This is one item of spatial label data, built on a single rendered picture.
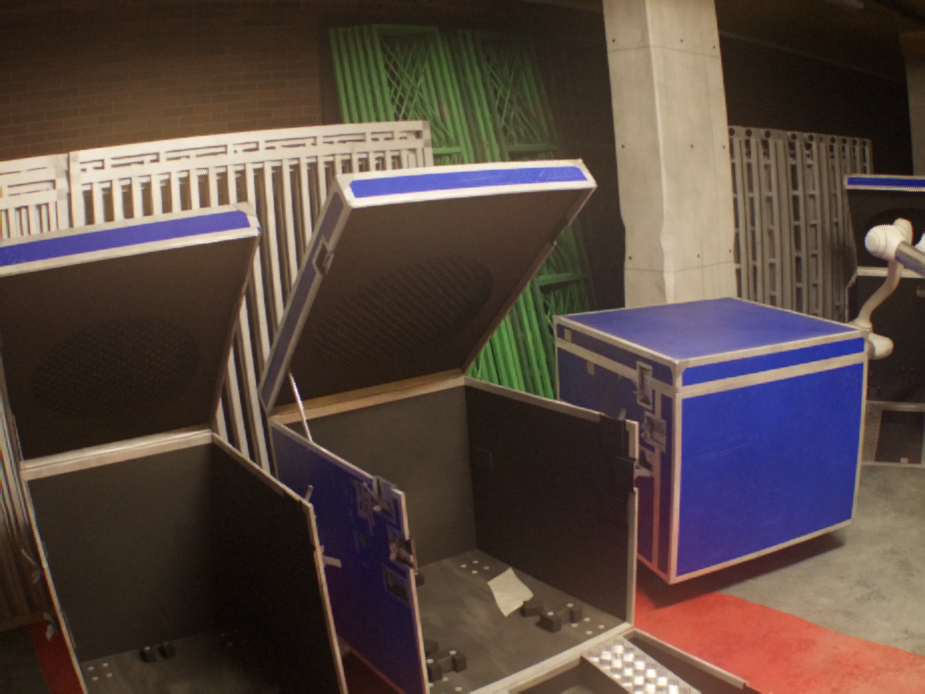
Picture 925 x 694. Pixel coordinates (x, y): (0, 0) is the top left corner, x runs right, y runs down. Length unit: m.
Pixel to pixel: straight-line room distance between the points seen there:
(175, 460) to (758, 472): 2.24
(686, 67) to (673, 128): 0.40
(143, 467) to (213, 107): 2.80
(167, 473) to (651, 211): 2.81
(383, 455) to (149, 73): 2.83
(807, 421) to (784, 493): 0.32
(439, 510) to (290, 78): 3.02
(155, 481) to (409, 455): 1.09
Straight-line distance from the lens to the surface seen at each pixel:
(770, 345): 3.34
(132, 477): 3.00
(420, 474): 3.49
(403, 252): 2.62
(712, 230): 4.80
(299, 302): 2.66
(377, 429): 3.34
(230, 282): 2.42
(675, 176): 4.53
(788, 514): 3.64
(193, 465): 3.04
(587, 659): 2.91
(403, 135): 4.51
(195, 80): 5.21
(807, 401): 3.51
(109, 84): 5.04
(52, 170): 3.75
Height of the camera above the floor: 1.77
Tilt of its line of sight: 11 degrees down
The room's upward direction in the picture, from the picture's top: 4 degrees counter-clockwise
